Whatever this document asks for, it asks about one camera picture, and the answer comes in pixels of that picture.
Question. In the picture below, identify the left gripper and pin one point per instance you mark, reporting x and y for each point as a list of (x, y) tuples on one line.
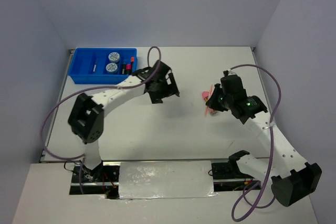
[(155, 97)]

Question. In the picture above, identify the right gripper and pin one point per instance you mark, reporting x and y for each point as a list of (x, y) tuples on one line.
[(211, 102)]

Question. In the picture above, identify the pink cap clear tube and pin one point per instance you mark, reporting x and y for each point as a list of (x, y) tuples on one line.
[(208, 111)]

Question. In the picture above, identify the orange pen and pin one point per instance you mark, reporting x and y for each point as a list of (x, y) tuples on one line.
[(209, 96)]

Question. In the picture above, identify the pink cap highlighter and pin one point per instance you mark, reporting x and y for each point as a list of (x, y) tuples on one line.
[(128, 69)]

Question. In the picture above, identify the orange cap highlighter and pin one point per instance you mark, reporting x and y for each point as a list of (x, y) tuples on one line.
[(131, 63)]

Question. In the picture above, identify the blue cap highlighter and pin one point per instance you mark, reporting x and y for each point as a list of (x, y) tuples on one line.
[(123, 68)]

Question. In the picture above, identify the blue white round tub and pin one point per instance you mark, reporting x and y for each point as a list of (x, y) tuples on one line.
[(114, 57)]

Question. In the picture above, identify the blue ink pen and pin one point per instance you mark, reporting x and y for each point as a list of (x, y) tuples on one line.
[(95, 65)]

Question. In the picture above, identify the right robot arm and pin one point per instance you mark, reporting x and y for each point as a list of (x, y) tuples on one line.
[(291, 177)]

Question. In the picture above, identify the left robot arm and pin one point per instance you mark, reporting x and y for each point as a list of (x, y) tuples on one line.
[(87, 116)]

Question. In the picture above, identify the blue compartment bin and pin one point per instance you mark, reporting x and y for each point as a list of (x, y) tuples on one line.
[(83, 60)]

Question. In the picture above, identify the silver foil panel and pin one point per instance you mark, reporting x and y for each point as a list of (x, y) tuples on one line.
[(164, 180)]

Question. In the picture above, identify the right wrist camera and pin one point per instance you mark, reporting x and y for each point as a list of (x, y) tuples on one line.
[(228, 72)]

